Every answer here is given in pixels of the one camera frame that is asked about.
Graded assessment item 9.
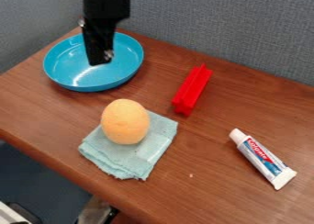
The blue plastic plate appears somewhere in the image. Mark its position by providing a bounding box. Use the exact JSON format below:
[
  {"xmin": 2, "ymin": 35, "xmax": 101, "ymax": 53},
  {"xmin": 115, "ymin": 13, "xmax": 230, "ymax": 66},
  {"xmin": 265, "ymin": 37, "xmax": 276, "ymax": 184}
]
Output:
[{"xmin": 42, "ymin": 32, "xmax": 145, "ymax": 93}]

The white Colgate toothpaste tube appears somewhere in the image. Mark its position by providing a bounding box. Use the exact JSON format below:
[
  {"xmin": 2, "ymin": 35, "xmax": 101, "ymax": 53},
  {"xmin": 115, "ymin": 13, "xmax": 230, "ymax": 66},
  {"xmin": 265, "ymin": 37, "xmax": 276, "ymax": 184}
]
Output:
[{"xmin": 230, "ymin": 129, "xmax": 297, "ymax": 190}]

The grey table leg bracket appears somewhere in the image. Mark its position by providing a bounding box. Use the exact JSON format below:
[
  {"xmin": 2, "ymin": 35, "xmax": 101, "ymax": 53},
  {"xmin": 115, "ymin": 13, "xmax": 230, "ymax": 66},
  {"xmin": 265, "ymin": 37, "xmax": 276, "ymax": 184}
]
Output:
[{"xmin": 75, "ymin": 196, "xmax": 119, "ymax": 224}]

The light blue folded cloth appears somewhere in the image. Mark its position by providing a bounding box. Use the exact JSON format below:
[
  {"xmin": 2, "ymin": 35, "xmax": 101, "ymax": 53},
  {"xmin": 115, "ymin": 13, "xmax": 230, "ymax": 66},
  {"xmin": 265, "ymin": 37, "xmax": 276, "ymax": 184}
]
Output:
[{"xmin": 79, "ymin": 112, "xmax": 178, "ymax": 181}]

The white object at corner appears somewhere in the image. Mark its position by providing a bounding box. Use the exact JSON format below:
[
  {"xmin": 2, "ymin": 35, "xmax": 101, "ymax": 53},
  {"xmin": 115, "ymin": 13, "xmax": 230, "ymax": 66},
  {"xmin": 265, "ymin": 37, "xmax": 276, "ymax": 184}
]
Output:
[{"xmin": 0, "ymin": 201, "xmax": 30, "ymax": 224}]

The red star-shaped block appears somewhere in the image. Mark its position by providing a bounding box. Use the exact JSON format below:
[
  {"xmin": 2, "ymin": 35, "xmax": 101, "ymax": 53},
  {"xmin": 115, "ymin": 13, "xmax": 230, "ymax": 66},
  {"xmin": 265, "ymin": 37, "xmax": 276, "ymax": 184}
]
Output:
[{"xmin": 173, "ymin": 63, "xmax": 214, "ymax": 116}]

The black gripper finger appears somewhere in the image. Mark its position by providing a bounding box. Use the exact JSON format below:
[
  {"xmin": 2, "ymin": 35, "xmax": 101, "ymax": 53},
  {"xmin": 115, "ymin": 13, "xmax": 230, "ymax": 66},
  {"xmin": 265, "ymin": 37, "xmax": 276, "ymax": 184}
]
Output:
[{"xmin": 81, "ymin": 17, "xmax": 118, "ymax": 66}]

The yellow foam ball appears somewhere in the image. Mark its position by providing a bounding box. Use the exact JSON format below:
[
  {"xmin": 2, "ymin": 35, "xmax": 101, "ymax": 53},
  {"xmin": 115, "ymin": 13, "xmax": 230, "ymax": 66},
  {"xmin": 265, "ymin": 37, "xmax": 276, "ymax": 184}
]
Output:
[{"xmin": 101, "ymin": 99, "xmax": 150, "ymax": 145}]

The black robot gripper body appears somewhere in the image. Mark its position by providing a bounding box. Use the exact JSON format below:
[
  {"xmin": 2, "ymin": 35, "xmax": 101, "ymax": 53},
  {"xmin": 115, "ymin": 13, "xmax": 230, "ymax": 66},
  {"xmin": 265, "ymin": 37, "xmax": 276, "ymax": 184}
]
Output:
[{"xmin": 79, "ymin": 0, "xmax": 130, "ymax": 28}]

